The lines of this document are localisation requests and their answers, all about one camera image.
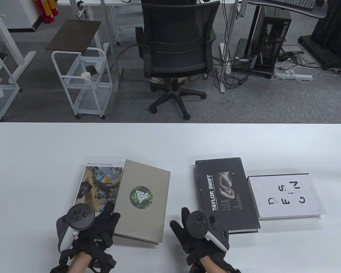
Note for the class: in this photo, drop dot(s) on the grey floor plate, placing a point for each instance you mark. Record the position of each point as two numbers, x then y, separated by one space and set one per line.
292 48

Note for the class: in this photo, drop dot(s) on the white drawer unit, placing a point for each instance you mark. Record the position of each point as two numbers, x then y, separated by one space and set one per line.
128 22

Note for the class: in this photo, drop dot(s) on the dark brown table board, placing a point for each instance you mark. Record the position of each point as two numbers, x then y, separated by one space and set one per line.
74 35

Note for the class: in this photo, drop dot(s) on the person's left hand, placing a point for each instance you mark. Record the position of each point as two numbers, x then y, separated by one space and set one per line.
99 230

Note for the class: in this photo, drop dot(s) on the black computer tower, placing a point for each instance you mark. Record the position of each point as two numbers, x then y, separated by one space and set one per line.
272 42

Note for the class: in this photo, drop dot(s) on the dark keyboard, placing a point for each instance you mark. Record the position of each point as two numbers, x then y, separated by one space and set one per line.
299 3

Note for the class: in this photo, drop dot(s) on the dark grey laptop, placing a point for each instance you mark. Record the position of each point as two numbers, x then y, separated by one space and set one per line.
241 49

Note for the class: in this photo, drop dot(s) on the aluminium frame post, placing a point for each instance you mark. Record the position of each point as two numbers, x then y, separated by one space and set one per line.
230 37
117 82

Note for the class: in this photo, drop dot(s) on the grey white controller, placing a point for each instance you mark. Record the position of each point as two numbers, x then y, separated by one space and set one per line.
197 224
79 217

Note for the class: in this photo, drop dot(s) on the grey book green circle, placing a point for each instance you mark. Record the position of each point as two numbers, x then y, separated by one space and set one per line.
147 219

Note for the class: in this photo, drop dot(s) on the red fire extinguisher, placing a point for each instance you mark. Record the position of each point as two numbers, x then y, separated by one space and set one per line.
47 12
54 7

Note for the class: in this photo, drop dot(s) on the white desk leg frame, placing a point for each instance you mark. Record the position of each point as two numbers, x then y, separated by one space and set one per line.
4 34

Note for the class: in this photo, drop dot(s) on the white paper cup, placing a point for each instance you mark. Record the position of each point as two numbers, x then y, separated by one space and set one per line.
86 75

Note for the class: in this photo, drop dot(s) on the black wrist sensor band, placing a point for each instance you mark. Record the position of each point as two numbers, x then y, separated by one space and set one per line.
56 269

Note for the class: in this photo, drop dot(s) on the person's right hand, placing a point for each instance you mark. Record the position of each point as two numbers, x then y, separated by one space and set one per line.
187 244

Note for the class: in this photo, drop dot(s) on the person's left forearm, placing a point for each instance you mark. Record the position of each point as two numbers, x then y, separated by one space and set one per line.
78 264

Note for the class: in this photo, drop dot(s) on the white power strip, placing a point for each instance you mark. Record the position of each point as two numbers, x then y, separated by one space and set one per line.
295 76

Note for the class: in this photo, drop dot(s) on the black curved desk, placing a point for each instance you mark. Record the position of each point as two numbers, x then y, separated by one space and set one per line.
319 12

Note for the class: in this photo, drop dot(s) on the black phone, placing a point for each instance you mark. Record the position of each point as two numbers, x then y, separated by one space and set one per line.
91 69

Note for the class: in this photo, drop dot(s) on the white book black letters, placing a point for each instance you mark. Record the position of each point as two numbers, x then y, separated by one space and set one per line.
287 209

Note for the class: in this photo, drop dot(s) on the white photo cover book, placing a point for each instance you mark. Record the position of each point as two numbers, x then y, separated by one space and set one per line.
96 182

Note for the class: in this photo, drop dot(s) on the white rolling cart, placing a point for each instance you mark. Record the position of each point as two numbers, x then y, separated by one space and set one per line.
88 101

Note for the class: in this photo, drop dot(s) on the black photo cover book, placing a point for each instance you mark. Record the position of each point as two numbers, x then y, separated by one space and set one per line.
241 202

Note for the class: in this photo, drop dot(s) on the person's right forearm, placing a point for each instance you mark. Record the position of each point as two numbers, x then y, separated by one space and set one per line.
213 267

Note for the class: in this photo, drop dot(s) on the black equipment stand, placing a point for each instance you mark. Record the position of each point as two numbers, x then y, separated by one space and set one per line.
332 34

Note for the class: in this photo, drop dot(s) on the black mesh office chair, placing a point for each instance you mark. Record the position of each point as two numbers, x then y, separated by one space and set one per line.
176 42

